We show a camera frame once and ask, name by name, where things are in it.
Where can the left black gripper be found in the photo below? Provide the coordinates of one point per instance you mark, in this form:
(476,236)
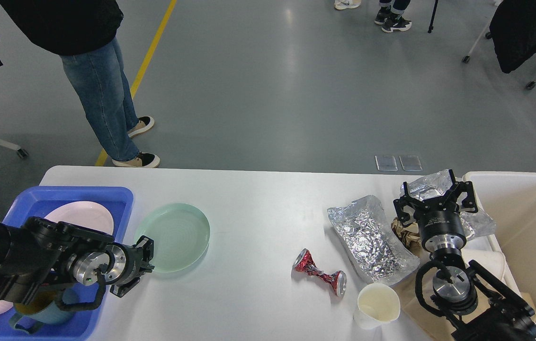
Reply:
(120,265)

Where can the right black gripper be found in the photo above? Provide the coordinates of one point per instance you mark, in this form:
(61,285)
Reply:
(440,226)

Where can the green ceramic plate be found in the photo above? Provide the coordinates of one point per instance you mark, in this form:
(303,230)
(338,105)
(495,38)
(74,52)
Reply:
(181,234)

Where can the teal ceramic mug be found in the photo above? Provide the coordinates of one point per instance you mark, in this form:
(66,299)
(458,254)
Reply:
(42,310)

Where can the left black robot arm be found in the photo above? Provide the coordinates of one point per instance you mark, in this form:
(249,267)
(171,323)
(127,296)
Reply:
(35,257)

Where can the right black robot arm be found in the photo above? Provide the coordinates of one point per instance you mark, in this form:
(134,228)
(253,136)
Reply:
(477,304)

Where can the crumpled brown paper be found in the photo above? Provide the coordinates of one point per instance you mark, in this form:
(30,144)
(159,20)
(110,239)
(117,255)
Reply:
(408,235)

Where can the small crumpled foil sheet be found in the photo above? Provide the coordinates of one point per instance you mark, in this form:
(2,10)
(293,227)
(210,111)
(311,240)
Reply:
(475,225)

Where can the pink ceramic plate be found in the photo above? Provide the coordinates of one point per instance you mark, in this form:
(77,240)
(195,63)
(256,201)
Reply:
(84,213)

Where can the large crumpled foil tray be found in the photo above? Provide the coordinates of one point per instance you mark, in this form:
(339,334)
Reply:
(375,252)

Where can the beige plastic bin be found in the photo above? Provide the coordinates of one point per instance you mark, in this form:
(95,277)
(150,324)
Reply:
(533,227)

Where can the blue plastic tray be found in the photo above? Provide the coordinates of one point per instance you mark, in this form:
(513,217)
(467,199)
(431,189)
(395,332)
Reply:
(40,201)

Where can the white paper cup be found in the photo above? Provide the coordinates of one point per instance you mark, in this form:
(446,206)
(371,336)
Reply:
(377,304)

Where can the crushed red soda can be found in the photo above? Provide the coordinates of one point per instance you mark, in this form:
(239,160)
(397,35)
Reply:
(305,264)

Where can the person in black sneakers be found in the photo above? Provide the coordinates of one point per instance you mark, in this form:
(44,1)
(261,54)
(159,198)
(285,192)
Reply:
(389,16)

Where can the person in blue jeans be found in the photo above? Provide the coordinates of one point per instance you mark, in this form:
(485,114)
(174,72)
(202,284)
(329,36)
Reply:
(83,34)

